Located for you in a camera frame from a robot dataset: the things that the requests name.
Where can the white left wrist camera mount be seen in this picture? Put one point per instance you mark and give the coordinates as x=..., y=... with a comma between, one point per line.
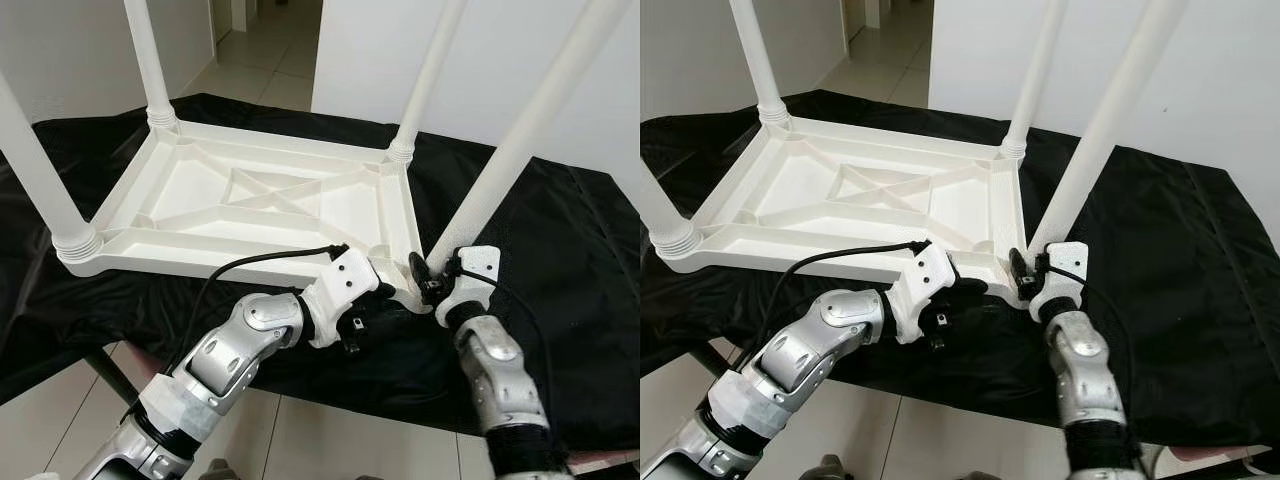
x=925, y=275
x=340, y=285

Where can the grey left robot foot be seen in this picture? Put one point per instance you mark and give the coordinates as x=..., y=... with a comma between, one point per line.
x=830, y=469
x=218, y=470

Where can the black metal table leg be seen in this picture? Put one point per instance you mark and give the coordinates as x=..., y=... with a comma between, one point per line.
x=708, y=360
x=112, y=375

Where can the pink seat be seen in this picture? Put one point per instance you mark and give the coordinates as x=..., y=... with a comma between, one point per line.
x=1210, y=452
x=600, y=455

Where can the white plastic children table top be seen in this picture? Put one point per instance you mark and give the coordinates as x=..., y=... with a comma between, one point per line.
x=790, y=185
x=180, y=190

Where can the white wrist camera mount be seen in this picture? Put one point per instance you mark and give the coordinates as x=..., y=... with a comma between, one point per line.
x=475, y=268
x=340, y=285
x=925, y=275
x=1068, y=262

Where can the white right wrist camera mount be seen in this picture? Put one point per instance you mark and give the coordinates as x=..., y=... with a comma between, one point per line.
x=1068, y=262
x=475, y=268

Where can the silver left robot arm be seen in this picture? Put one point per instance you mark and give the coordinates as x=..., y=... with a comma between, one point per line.
x=220, y=350
x=810, y=345

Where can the white plastic table leg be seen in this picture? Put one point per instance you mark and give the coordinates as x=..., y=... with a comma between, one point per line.
x=530, y=130
x=148, y=60
x=425, y=80
x=757, y=60
x=40, y=180
x=1032, y=80
x=1110, y=120
x=665, y=220

